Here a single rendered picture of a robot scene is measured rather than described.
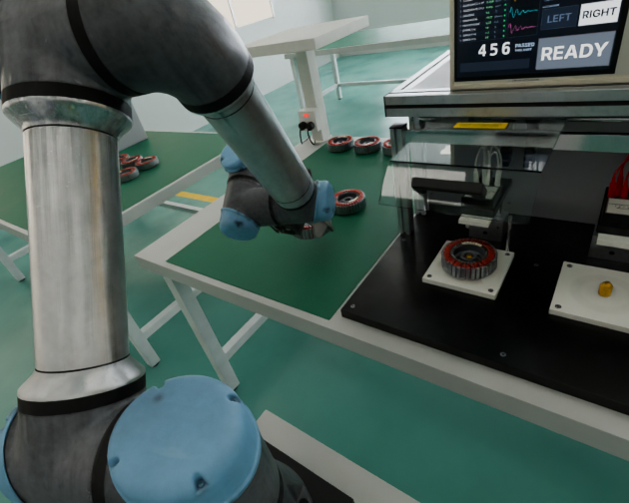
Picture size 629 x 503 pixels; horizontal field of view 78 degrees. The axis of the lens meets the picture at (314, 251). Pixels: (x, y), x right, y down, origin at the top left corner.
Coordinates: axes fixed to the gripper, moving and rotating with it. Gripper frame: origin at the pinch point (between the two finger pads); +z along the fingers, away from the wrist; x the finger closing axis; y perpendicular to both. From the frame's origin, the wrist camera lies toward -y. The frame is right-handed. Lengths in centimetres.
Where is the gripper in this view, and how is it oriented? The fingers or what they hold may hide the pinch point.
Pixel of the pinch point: (312, 225)
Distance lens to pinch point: 105.3
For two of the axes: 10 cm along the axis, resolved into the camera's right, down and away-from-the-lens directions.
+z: 4.1, 4.1, 8.2
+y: -3.0, 9.0, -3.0
